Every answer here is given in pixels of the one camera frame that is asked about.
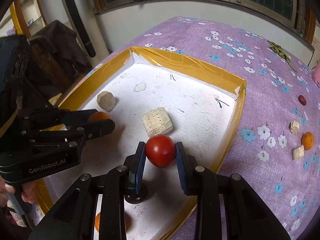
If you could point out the wooden shelf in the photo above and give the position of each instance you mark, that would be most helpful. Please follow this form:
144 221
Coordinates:
27 17

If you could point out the blocky corn cob piece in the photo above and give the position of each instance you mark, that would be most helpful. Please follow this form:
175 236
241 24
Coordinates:
157 122

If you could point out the white standing air conditioner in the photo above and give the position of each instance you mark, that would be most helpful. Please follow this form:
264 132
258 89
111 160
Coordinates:
98 37

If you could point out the red tomato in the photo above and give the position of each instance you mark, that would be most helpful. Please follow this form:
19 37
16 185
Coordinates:
160 151

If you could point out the large orange tangerine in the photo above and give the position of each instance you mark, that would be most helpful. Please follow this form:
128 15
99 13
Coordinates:
97 222

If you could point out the red date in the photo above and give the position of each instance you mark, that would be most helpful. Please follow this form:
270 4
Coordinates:
302 99

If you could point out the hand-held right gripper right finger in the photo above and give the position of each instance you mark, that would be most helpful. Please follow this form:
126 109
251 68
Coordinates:
181 170

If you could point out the person's left hand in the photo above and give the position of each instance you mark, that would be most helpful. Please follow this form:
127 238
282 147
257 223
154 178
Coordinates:
28 192

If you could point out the orange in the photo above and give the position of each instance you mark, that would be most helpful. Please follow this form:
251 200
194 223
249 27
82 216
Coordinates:
100 116
308 141

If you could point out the dark plum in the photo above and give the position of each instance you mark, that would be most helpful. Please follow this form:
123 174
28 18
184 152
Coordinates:
143 197

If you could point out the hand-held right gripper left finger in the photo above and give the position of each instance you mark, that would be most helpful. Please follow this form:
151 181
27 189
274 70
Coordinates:
140 170

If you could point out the purple floral blanket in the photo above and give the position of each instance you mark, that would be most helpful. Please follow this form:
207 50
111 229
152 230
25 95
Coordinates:
250 180

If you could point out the pink thermos bottle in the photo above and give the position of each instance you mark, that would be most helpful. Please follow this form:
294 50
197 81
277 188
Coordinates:
317 73

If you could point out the small corn cob piece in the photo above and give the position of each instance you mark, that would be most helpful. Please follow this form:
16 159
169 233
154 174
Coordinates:
294 126
298 152

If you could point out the brown cloth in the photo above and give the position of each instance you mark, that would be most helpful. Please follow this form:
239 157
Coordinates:
62 37

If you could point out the yellow-rimmed white tray box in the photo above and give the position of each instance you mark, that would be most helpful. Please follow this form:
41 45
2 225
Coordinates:
195 110

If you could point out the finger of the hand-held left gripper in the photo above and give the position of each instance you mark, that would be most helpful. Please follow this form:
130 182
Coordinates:
75 115
100 128

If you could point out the green leaves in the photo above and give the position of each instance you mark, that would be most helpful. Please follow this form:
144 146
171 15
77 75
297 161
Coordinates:
278 51

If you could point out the wooden chair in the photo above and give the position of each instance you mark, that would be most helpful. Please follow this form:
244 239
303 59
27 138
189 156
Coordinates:
47 63

